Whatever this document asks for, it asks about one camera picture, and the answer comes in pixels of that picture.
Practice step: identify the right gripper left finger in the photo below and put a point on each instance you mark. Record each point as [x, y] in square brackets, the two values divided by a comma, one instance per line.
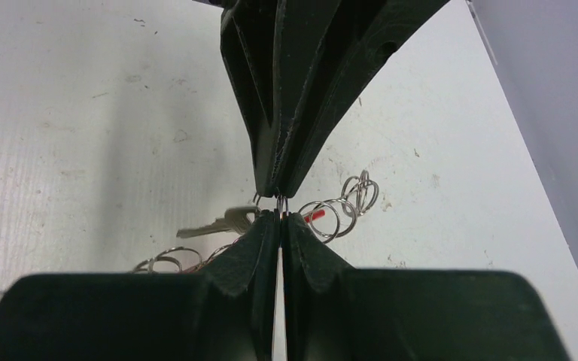
[224, 311]

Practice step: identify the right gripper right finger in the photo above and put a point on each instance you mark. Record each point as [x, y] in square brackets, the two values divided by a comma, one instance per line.
[334, 311]

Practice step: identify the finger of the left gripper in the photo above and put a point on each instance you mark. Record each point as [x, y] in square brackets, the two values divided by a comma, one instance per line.
[366, 35]
[264, 84]

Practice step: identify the small silver key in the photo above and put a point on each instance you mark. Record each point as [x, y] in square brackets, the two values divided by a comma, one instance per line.
[237, 220]

